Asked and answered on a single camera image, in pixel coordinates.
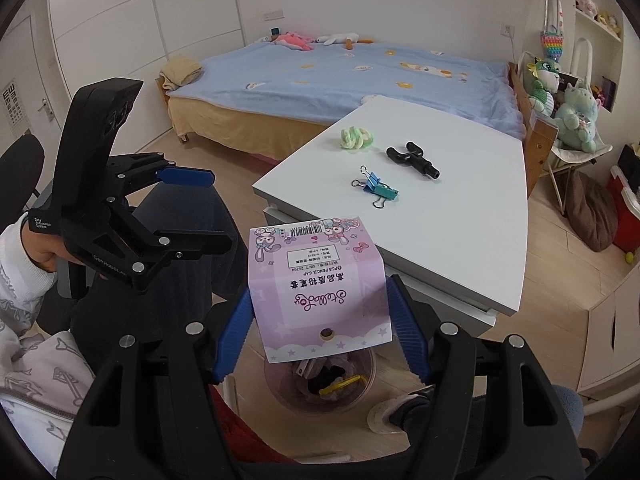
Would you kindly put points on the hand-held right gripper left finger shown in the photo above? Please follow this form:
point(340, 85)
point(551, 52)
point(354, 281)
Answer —
point(232, 340)

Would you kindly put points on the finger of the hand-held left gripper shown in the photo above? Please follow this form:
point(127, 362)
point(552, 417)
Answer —
point(185, 176)
point(200, 244)

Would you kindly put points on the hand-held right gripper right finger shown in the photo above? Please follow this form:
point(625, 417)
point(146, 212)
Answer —
point(410, 335)

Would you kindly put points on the pink trash bin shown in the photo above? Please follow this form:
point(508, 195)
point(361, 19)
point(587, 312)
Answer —
point(285, 395)

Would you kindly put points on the yellow plastic hair clip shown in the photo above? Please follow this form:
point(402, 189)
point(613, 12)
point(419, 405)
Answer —
point(341, 385)

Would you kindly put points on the pink printed packaging card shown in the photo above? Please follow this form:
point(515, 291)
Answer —
point(320, 300)

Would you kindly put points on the person's left hand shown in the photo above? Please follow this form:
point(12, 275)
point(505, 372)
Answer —
point(42, 249)

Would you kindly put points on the black office chair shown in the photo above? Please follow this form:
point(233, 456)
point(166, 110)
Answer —
point(20, 175)

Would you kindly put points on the yellow bed skirt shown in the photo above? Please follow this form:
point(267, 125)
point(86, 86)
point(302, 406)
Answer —
point(225, 120)

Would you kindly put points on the beige slipper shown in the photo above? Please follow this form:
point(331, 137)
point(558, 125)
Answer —
point(382, 417)

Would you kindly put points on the red cloth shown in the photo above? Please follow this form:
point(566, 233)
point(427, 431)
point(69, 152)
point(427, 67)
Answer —
point(245, 430)

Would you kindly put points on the folded yellow towel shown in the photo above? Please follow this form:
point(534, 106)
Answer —
point(181, 72)

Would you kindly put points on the eye chart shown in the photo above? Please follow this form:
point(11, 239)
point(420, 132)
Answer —
point(12, 107)

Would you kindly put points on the blue binder clip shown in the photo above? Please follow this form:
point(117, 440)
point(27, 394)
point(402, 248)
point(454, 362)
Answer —
point(369, 182)

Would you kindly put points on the bed with blue blanket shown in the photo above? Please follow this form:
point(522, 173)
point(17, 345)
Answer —
point(325, 80)

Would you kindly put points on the pink plush toy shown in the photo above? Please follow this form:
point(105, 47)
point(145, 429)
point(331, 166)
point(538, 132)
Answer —
point(294, 41)

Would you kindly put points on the green scrunchie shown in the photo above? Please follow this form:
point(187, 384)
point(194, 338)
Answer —
point(356, 137)

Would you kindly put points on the person's patterned white jacket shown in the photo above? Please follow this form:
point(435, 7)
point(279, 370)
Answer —
point(45, 385)

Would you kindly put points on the white drawer cabinet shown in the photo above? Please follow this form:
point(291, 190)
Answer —
point(615, 330)

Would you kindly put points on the white goose plush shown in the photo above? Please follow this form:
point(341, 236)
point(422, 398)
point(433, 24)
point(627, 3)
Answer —
point(340, 39)

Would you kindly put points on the brown bean bag cushion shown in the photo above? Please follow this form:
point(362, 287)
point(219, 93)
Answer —
point(592, 210)

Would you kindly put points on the white folding chair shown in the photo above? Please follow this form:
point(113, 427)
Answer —
point(575, 157)

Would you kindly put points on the red cooler box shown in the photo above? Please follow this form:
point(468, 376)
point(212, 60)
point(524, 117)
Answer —
point(627, 215)

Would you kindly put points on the teal dinosaur plush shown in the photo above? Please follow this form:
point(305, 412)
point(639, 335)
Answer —
point(580, 120)

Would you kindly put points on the green dragon plush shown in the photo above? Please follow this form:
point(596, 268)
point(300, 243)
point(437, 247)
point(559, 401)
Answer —
point(542, 90)

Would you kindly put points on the black bag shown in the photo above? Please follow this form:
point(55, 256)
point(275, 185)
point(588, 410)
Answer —
point(631, 160)

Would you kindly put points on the black sign card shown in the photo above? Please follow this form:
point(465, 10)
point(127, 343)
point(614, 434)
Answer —
point(570, 82)

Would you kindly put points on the black box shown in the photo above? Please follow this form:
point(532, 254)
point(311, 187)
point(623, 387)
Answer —
point(608, 91)

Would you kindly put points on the white arch stand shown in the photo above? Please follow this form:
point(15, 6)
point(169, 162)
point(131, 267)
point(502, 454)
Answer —
point(575, 60)

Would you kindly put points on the rainbow pop bag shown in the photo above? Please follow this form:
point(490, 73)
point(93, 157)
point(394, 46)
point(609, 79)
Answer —
point(552, 47)

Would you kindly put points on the yellow shelf plush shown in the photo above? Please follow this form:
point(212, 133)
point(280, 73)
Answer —
point(609, 21)

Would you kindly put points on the pink white shelf plush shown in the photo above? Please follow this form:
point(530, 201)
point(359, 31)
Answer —
point(586, 2)

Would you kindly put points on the long wall socket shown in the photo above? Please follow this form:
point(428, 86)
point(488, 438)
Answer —
point(273, 13)

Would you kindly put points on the wooden bed frame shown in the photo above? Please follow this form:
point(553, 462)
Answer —
point(540, 145)

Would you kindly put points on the square wall socket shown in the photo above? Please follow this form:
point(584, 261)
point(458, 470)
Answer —
point(509, 30)

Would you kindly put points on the white wall shelf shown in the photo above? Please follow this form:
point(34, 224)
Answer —
point(600, 27)

